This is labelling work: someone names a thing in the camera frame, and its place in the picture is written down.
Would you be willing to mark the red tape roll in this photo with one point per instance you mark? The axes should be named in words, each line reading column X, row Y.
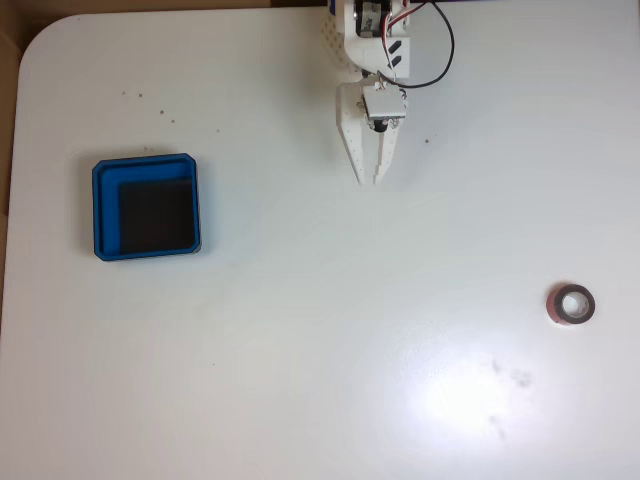
column 554, row 306

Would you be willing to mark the blue box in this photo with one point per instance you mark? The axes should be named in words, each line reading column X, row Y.
column 107, row 210

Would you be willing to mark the black pad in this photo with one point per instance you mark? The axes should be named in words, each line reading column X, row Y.
column 157, row 215

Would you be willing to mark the white camera box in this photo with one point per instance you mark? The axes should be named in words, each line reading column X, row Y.
column 385, row 102

